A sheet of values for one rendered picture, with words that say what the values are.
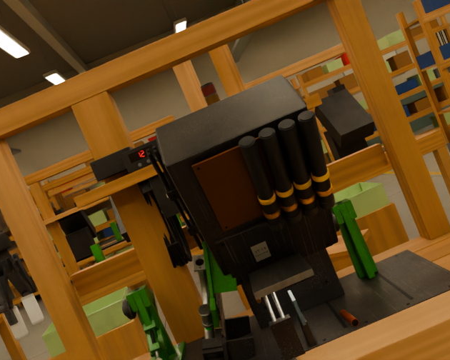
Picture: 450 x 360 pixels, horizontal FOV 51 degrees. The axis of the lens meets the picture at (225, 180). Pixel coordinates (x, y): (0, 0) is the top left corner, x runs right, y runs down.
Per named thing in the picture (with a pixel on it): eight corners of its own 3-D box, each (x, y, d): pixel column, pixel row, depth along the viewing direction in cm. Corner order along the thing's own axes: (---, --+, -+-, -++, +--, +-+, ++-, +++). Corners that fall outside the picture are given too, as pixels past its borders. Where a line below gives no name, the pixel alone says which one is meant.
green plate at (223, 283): (240, 308, 136) (229, 237, 135) (212, 312, 136) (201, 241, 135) (238, 296, 147) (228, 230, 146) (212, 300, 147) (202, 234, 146)
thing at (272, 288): (316, 278, 118) (311, 268, 118) (257, 304, 118) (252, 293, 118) (291, 248, 157) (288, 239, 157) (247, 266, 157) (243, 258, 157)
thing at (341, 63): (488, 123, 875) (444, 10, 862) (333, 192, 850) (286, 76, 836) (471, 125, 930) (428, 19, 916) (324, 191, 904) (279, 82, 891)
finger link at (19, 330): (16, 305, 102) (15, 306, 101) (30, 334, 103) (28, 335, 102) (3, 311, 102) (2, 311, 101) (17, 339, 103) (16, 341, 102)
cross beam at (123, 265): (389, 164, 181) (381, 143, 181) (79, 297, 182) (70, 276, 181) (384, 164, 186) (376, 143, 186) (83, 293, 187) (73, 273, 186)
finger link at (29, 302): (20, 298, 111) (21, 297, 111) (32, 325, 111) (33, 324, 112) (31, 293, 111) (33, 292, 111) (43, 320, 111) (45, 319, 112)
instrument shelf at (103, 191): (323, 103, 159) (318, 92, 158) (77, 208, 159) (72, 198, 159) (308, 110, 184) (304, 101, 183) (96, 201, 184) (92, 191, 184)
